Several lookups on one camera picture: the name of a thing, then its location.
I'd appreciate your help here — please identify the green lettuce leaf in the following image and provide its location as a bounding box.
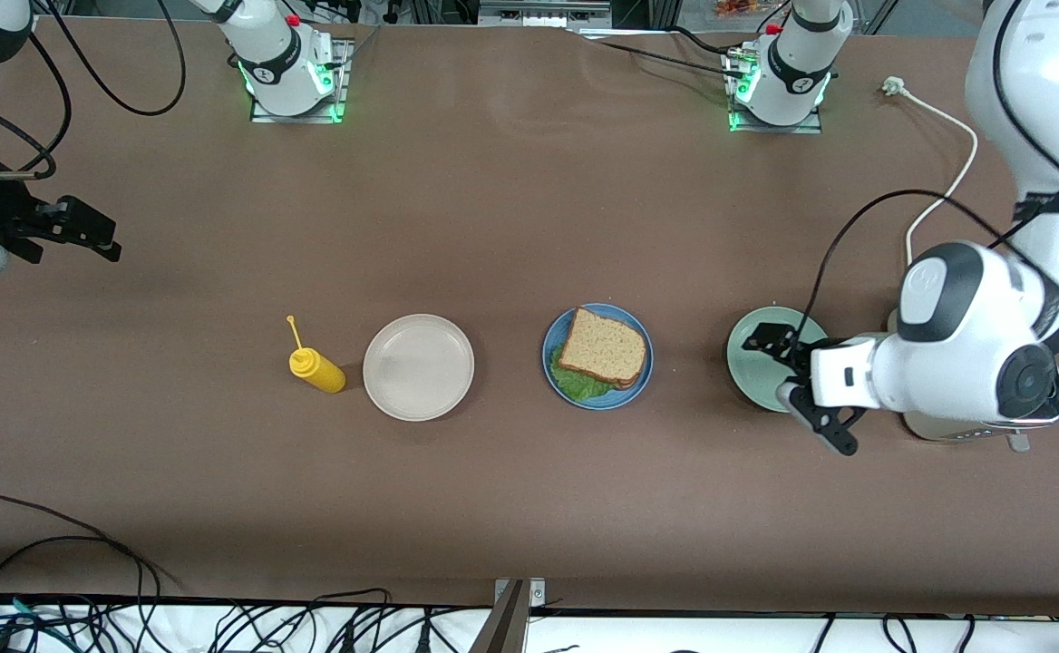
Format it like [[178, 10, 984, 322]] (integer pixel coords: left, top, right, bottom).
[[549, 348, 616, 402]]

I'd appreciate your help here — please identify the yellow squeeze sauce bottle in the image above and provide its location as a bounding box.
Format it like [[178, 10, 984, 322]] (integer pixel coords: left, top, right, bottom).
[[286, 315, 347, 395]]

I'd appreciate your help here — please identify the light green plate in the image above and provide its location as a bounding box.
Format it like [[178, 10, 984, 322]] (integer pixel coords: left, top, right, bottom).
[[726, 306, 830, 414]]

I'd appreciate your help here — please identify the blue plate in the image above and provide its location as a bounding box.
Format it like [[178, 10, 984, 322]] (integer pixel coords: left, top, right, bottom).
[[542, 303, 655, 411]]

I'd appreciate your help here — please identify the beige plate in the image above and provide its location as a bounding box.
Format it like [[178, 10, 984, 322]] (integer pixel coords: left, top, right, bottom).
[[363, 314, 475, 422]]

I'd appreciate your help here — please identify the beige and chrome toaster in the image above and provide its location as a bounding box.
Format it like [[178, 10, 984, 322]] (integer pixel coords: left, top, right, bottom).
[[887, 307, 1059, 453]]

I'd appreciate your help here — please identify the grey power strip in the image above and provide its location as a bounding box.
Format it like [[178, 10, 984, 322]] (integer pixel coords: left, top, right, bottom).
[[478, 0, 613, 28]]

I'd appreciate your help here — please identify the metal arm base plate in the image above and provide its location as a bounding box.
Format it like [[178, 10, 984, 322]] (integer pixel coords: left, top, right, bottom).
[[727, 50, 825, 135], [248, 36, 355, 124]]

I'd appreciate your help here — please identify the white toaster power cable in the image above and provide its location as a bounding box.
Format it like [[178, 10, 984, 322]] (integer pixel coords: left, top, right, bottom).
[[883, 76, 980, 266]]

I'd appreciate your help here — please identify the thin black table cable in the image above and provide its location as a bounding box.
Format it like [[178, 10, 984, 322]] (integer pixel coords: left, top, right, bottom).
[[0, 494, 184, 604]]

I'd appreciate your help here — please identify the black arm base cable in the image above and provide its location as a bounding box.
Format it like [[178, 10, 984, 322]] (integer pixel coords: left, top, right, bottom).
[[575, 27, 750, 79]]

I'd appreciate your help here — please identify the small aluminium edge bracket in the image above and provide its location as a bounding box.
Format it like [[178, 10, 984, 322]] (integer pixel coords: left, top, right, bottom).
[[493, 578, 547, 607]]

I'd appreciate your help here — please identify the dark camera stand pole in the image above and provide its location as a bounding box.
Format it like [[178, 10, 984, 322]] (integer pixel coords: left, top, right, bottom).
[[468, 580, 530, 653]]

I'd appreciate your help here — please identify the black floor cable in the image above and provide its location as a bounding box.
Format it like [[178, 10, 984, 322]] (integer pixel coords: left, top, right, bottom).
[[307, 588, 396, 653]]

